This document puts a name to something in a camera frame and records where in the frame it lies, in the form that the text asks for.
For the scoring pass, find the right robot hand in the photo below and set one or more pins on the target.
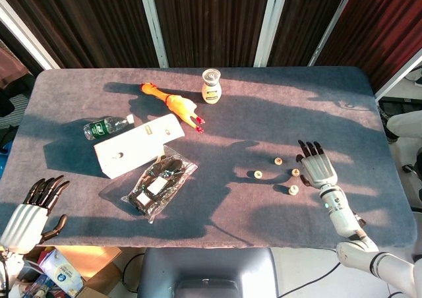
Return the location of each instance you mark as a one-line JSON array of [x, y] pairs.
[[318, 171]]

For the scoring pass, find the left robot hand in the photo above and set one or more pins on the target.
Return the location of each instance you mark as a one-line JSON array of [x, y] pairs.
[[23, 225]]

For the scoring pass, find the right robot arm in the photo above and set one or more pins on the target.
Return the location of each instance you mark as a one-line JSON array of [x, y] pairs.
[[339, 215]]

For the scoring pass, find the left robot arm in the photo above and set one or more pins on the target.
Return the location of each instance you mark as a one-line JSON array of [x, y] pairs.
[[10, 268]]

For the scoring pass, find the white blue canister pack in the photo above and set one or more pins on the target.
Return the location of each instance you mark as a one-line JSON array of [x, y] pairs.
[[61, 271]]

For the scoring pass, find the blue grey table cloth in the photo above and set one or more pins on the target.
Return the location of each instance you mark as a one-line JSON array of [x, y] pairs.
[[263, 120]]

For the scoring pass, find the brown cardboard box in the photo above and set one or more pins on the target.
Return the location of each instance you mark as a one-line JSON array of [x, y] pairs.
[[99, 261]]

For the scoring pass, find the black office chair base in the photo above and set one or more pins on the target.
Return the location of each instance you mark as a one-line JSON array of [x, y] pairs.
[[410, 169]]

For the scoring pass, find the person leg light trousers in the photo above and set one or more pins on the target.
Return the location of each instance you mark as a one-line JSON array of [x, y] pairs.
[[405, 123]]

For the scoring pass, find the green label water bottle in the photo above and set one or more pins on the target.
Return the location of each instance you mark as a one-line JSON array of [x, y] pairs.
[[105, 128]]

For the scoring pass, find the beige sauce bottle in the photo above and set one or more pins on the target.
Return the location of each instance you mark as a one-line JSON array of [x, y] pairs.
[[211, 93]]

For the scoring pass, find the white carton box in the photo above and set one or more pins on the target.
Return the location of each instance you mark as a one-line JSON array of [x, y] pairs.
[[138, 146]]

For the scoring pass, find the plastic bag of black gloves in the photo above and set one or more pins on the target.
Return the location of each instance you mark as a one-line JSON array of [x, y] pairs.
[[158, 182]]

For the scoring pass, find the dark ribbed partition panel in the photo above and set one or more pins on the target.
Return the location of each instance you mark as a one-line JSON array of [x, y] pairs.
[[303, 17], [92, 21], [211, 21], [379, 24]]

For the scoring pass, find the yellow rubber chicken toy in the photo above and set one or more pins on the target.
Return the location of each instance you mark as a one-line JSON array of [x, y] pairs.
[[174, 103]]

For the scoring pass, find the pink cloth item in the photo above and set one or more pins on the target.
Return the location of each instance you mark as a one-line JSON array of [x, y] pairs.
[[11, 67]]

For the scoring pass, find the white partition post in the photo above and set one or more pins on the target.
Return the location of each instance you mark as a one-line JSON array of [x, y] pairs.
[[29, 42], [154, 24], [271, 24], [399, 78], [332, 24]]

